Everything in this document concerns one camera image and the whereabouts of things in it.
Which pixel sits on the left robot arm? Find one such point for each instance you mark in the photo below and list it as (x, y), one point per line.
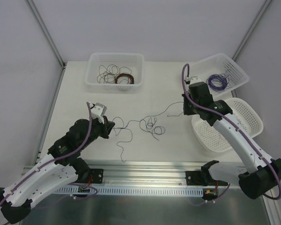
(62, 165)

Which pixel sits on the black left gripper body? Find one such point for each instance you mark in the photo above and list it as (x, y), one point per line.
(105, 129)

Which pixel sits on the white round-hole basket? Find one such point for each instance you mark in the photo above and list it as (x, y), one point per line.
(213, 140)

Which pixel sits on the white slotted cable duct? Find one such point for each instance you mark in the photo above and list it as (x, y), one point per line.
(137, 191)

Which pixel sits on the white rectangular basket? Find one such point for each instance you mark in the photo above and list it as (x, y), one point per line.
(115, 71)
(219, 64)

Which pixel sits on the aluminium frame post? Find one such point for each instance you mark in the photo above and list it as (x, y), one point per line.
(36, 14)
(250, 31)

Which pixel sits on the white rectangular basket right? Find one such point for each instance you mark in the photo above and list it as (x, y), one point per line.
(219, 64)

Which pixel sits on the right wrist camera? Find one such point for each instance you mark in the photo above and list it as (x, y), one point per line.
(191, 80)

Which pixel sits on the left aluminium frame post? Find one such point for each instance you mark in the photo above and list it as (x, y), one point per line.
(36, 14)

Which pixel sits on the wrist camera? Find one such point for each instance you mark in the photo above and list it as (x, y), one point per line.
(191, 80)
(98, 111)

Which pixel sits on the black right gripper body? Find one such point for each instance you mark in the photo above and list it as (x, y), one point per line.
(188, 108)

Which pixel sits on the right aluminium frame post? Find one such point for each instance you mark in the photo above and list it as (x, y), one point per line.
(250, 31)

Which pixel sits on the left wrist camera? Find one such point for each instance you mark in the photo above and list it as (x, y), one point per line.
(98, 111)

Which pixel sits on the aluminium mounting rail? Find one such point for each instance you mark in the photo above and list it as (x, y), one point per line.
(144, 174)

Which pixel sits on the white rectangular basket left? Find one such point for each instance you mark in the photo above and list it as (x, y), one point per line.
(115, 71)

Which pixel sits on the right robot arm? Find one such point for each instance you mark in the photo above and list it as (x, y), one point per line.
(259, 174)

